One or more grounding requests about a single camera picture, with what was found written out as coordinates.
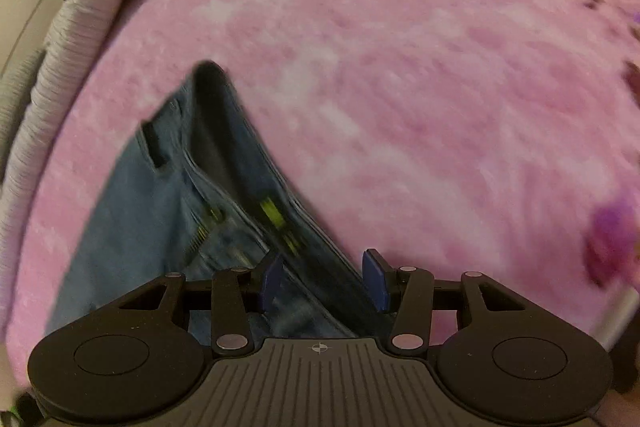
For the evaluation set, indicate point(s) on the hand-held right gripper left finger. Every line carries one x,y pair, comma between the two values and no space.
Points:
272,287

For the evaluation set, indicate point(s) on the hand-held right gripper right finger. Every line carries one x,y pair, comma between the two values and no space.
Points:
376,282

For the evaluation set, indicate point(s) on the blue denim jeans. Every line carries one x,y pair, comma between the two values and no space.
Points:
150,217

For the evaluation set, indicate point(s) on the pink floral blanket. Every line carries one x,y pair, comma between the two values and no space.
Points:
400,82

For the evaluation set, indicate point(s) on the grey ribbed quilt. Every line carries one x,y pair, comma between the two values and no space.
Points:
17,102

